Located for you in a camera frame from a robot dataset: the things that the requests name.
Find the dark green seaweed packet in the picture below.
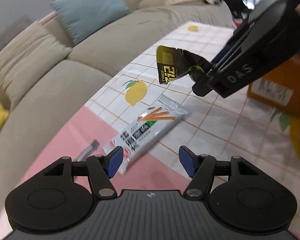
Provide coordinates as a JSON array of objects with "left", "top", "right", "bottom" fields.
[{"left": 156, "top": 46, "right": 213, "bottom": 85}]

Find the white snack stick packet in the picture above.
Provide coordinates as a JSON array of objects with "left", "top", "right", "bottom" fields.
[{"left": 103, "top": 95, "right": 189, "bottom": 175}]

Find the pink white lemon tablecloth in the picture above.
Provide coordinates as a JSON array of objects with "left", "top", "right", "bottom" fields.
[{"left": 0, "top": 22, "right": 300, "bottom": 239}]

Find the orange cardboard box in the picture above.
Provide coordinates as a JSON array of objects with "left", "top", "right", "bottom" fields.
[{"left": 247, "top": 53, "right": 300, "bottom": 118}]

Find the beige sofa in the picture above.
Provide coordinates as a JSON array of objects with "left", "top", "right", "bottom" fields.
[{"left": 0, "top": 0, "right": 232, "bottom": 213}]

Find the beige cushion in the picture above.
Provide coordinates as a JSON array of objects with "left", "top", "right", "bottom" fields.
[{"left": 0, "top": 21, "right": 72, "bottom": 109}]

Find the light blue cushion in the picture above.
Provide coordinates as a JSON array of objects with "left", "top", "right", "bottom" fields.
[{"left": 50, "top": 0, "right": 131, "bottom": 45}]

